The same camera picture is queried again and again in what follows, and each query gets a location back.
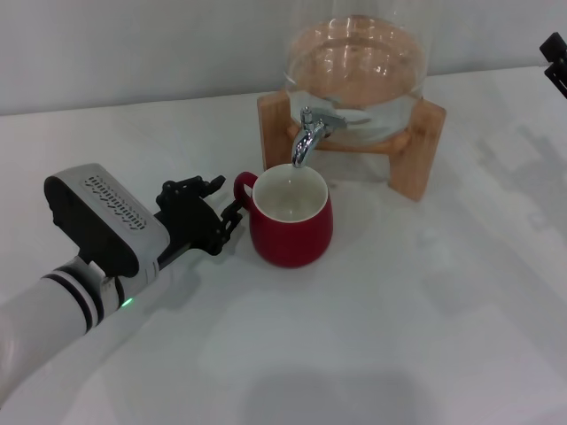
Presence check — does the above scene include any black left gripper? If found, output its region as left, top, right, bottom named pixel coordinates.
left=152, top=174, right=245, bottom=269

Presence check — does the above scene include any red ceramic cup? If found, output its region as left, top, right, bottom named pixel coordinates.
left=233, top=164, right=334, bottom=268

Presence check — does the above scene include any chrome faucet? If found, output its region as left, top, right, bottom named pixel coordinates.
left=291, top=105, right=347, bottom=169

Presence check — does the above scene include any wooden dispenser stand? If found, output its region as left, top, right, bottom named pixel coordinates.
left=256, top=90, right=447, bottom=204

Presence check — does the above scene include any glass water dispenser jar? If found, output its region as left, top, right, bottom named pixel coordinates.
left=283, top=0, right=430, bottom=146

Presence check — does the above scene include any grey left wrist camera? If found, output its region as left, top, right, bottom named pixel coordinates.
left=43, top=163, right=172, bottom=279

